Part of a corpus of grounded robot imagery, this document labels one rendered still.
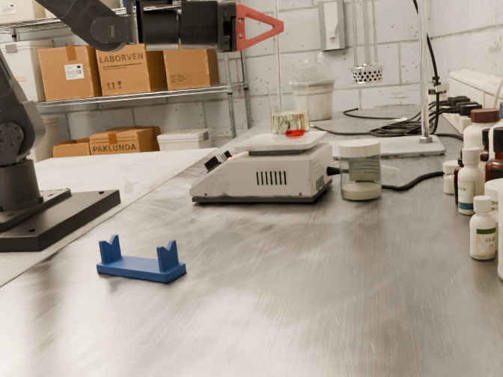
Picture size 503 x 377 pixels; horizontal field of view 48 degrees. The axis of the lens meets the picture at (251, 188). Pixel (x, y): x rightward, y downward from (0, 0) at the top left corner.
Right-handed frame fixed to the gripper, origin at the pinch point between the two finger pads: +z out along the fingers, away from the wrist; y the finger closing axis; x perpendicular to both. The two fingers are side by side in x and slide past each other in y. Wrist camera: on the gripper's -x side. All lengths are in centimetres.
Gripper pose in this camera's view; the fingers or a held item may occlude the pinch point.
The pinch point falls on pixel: (278, 26)
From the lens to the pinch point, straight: 88.2
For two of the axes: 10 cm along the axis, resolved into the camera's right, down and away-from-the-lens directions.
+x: 0.4, 9.8, 2.1
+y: -1.2, -2.1, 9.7
